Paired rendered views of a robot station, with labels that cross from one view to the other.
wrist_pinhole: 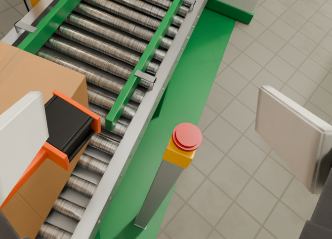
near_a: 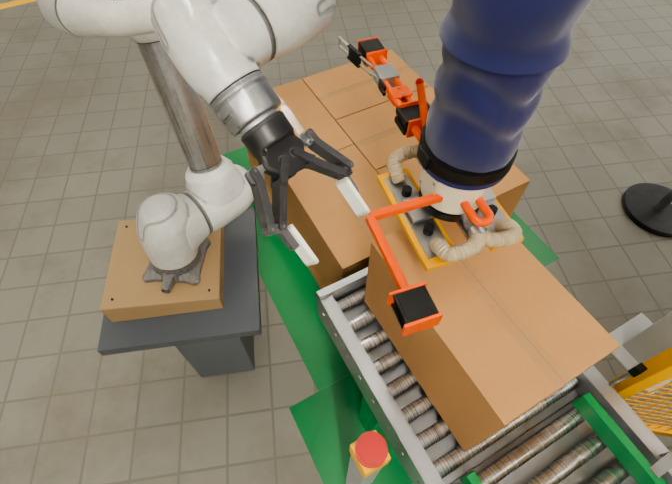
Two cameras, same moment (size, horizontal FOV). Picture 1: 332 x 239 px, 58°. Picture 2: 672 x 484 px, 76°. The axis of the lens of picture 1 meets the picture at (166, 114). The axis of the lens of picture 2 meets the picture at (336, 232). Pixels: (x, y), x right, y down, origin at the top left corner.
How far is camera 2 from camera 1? 0.62 m
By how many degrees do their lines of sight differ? 63
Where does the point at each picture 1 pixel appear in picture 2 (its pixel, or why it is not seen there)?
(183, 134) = (374, 444)
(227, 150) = not seen: outside the picture
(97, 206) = (385, 402)
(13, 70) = (536, 363)
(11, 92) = (511, 350)
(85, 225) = (375, 381)
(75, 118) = (413, 313)
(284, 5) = not seen: outside the picture
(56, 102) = (431, 309)
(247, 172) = not seen: outside the picture
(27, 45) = (627, 449)
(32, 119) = (357, 204)
